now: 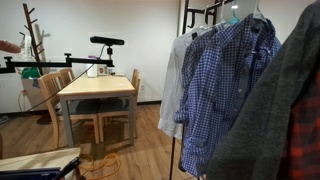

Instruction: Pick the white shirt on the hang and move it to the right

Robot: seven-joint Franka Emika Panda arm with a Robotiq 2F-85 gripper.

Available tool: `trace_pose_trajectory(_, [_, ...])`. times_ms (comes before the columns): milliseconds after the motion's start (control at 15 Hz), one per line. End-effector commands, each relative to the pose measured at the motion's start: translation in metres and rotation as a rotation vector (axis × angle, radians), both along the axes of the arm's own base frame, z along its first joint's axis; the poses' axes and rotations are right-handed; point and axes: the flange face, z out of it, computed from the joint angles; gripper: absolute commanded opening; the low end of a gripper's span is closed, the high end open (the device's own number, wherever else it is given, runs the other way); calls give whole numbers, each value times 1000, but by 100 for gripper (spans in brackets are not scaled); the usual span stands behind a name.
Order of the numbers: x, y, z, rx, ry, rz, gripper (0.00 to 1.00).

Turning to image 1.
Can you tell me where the person hand at left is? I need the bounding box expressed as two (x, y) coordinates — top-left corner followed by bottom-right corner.
(0, 40), (21, 53)

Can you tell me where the blue white checkered shirt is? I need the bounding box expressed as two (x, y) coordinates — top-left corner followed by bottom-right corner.
(174, 14), (281, 177)

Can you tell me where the red plaid shirt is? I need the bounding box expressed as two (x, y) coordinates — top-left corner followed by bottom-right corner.
(277, 70), (320, 180)

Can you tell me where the wooden coat tree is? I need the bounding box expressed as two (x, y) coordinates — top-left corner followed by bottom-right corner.
(22, 3), (44, 63)

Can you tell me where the green bag on coat tree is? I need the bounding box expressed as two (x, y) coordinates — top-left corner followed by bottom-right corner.
(21, 67), (40, 79)

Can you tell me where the wooden chair left front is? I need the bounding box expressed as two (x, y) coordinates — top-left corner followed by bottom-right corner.
(38, 73), (100, 148)

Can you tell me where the white box on table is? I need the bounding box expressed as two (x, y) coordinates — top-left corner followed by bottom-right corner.
(86, 64), (107, 78)

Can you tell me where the light wooden dining table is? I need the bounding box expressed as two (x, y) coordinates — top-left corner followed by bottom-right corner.
(58, 75), (135, 148)

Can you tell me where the wooden desk foreground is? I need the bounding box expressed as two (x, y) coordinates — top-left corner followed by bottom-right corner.
(0, 148), (81, 171)

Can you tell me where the wooden chair right side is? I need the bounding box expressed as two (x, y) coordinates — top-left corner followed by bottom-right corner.
(98, 69), (141, 141)

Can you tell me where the black laptop foreground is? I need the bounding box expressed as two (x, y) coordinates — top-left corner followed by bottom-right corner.
(0, 157), (80, 180)

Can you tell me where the black garment rack pole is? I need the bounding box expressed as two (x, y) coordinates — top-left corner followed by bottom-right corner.
(169, 0), (234, 180)

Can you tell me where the teal plastic hanger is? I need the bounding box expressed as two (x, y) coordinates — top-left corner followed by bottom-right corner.
(220, 0), (240, 25)

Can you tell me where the dark grey sweater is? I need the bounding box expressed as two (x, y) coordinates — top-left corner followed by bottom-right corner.
(207, 0), (320, 180)

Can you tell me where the black camera on boom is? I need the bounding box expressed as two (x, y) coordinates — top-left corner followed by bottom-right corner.
(90, 36), (125, 59)

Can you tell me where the orange extension cable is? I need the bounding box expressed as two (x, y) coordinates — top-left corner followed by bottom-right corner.
(78, 152), (122, 180)

